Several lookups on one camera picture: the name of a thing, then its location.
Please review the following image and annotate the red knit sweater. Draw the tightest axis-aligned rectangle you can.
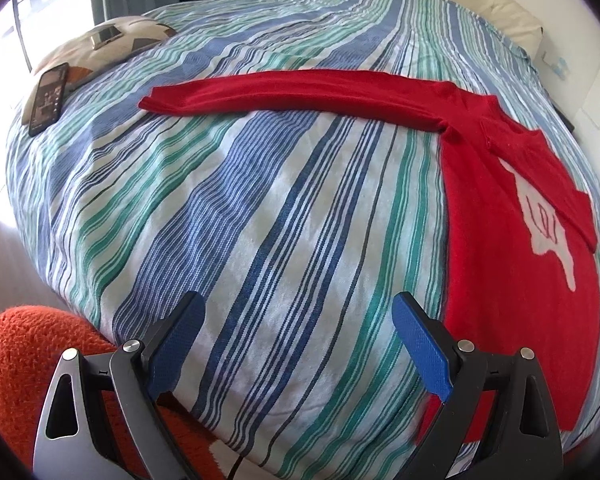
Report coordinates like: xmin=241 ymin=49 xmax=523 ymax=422
xmin=140 ymin=68 xmax=600 ymax=431

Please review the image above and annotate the orange fluffy garment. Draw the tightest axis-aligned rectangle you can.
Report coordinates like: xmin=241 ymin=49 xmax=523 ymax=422
xmin=0 ymin=306 xmax=225 ymax=479

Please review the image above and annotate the striped blue green bedspread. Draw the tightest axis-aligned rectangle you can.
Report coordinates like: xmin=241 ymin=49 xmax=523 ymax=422
xmin=6 ymin=0 xmax=600 ymax=479

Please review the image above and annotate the black smartphone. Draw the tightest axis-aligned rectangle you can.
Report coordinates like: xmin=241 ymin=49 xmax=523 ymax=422
xmin=28 ymin=63 xmax=69 ymax=138

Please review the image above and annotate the patterned beige pillow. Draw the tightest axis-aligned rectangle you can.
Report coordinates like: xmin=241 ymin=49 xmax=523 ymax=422
xmin=21 ymin=15 xmax=176 ymax=125

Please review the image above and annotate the white wall socket panel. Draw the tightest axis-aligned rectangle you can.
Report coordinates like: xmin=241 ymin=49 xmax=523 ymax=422
xmin=541 ymin=50 xmax=570 ymax=80

